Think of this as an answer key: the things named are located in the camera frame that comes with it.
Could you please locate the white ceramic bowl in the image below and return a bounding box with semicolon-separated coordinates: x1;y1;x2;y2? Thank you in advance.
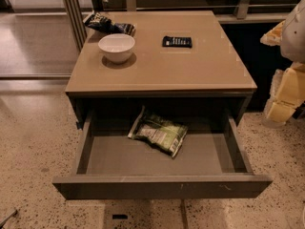
98;33;135;64

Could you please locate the grey object floor corner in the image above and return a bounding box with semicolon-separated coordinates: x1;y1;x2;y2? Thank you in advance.
0;208;18;229

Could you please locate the grey open top drawer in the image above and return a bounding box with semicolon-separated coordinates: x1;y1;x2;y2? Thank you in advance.
51;110;274;200

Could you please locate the green jalapeno chip bag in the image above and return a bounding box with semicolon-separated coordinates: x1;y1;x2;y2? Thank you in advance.
128;106;188;158

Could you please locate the tan drawer cabinet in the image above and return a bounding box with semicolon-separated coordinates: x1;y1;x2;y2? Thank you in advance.
66;10;256;123

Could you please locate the dark blue chip bag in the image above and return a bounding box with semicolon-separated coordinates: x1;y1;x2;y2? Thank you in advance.
83;11;135;35

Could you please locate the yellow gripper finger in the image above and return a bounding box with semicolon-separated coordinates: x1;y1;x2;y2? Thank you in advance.
266;63;305;123
260;21;284;46

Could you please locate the metal vertical post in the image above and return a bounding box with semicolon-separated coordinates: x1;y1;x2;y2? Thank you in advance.
63;0;87;51

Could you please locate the metal railing frame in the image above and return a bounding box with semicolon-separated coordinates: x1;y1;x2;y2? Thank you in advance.
89;0;305;20

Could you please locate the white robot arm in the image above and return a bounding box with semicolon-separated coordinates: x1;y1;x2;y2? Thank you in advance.
260;0;305;125

